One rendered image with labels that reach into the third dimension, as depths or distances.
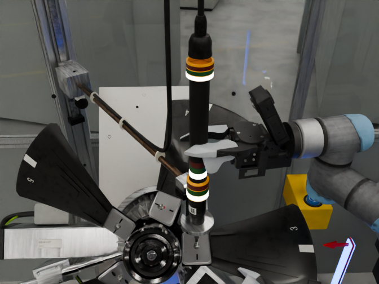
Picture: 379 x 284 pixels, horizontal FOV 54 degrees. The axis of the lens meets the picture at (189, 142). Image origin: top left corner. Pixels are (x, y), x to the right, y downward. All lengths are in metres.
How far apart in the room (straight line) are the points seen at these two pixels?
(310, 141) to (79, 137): 0.90
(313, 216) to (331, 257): 1.06
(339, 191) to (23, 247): 0.74
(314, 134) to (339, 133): 0.05
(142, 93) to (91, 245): 0.44
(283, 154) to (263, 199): 1.07
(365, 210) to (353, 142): 0.13
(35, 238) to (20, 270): 1.26
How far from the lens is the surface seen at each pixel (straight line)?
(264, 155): 0.68
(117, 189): 1.07
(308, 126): 0.71
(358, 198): 0.76
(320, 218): 1.18
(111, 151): 1.08
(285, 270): 0.85
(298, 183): 1.22
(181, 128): 0.87
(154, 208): 0.86
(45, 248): 1.01
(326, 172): 0.78
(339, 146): 0.74
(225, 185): 1.68
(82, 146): 1.40
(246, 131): 0.68
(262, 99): 0.62
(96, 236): 0.98
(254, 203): 1.78
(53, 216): 1.03
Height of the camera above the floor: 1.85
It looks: 35 degrees down
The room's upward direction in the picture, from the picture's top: straight up
